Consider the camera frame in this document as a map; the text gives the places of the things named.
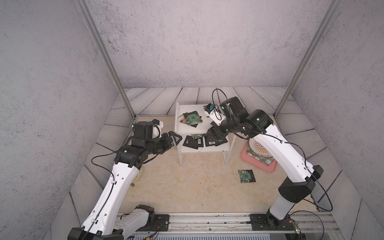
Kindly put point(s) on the yellow patterned bowl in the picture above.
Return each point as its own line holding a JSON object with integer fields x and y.
{"x": 136, "y": 178}

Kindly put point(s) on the floral tea bag green label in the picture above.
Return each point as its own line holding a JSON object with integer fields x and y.
{"x": 246, "y": 176}

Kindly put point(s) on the black tea bag left lower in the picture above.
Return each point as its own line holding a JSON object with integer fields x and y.
{"x": 192, "y": 143}

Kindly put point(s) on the aluminium frame post right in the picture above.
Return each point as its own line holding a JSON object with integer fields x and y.
{"x": 320, "y": 32}

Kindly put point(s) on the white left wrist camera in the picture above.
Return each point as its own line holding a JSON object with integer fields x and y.
{"x": 159, "y": 124}

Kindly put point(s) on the aluminium frame post left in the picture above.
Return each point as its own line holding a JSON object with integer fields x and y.
{"x": 86, "y": 14}

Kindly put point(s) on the black tea bag text back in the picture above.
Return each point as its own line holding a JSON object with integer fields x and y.
{"x": 209, "y": 141}

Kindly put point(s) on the green label tea bag pile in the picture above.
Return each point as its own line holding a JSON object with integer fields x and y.
{"x": 191, "y": 119}

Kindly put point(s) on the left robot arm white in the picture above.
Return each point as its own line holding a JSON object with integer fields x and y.
{"x": 147, "y": 139}

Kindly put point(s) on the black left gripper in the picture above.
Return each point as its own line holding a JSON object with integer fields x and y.
{"x": 170, "y": 143}

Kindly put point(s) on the aluminium frame post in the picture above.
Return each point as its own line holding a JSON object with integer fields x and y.
{"x": 86, "y": 14}
{"x": 320, "y": 32}

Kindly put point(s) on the round printed plate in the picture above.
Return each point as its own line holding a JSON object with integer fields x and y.
{"x": 258, "y": 149}

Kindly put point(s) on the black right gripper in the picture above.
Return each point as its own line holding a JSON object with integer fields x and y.
{"x": 220, "y": 136}

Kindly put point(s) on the white two-tier shelf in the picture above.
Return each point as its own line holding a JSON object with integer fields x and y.
{"x": 202, "y": 128}

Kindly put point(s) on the jasmine tea bag floral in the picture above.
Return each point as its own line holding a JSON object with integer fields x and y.
{"x": 209, "y": 108}

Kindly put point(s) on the green checked cloth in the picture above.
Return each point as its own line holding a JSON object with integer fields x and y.
{"x": 266, "y": 161}

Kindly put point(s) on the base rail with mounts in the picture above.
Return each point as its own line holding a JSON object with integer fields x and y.
{"x": 240, "y": 226}

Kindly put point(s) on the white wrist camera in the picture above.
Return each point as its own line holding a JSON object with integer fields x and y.
{"x": 159, "y": 124}
{"x": 220, "y": 113}

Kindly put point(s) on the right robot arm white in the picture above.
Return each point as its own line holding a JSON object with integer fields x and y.
{"x": 301, "y": 175}

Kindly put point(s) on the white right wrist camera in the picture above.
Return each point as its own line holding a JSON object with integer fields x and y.
{"x": 220, "y": 113}

